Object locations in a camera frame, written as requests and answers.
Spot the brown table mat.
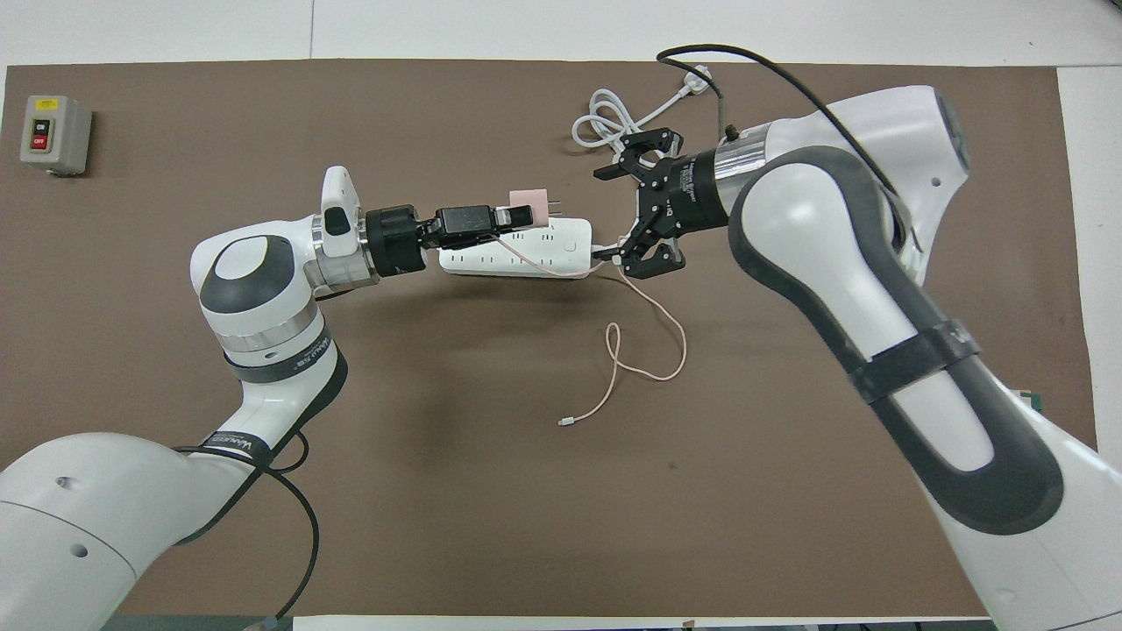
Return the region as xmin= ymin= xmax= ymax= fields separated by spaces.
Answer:
xmin=0 ymin=59 xmax=1098 ymax=619

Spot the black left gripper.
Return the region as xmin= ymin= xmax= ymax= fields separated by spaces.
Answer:
xmin=364 ymin=204 xmax=537 ymax=277

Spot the grey on-off switch box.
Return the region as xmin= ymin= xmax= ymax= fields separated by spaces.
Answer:
xmin=19 ymin=95 xmax=93 ymax=177

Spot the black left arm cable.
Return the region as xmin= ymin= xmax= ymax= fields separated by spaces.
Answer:
xmin=175 ymin=429 xmax=321 ymax=619

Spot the white power strip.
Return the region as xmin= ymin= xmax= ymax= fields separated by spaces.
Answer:
xmin=438 ymin=217 xmax=593 ymax=281

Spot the pink charger block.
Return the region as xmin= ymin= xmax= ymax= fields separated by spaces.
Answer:
xmin=510 ymin=188 xmax=562 ymax=227

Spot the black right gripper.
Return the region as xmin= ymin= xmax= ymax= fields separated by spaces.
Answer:
xmin=593 ymin=128 xmax=730 ymax=280

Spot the white power cord with plug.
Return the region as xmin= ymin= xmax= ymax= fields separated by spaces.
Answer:
xmin=572 ymin=67 xmax=713 ymax=259

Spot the pink charging cable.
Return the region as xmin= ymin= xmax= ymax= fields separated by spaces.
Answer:
xmin=486 ymin=230 xmax=687 ymax=428

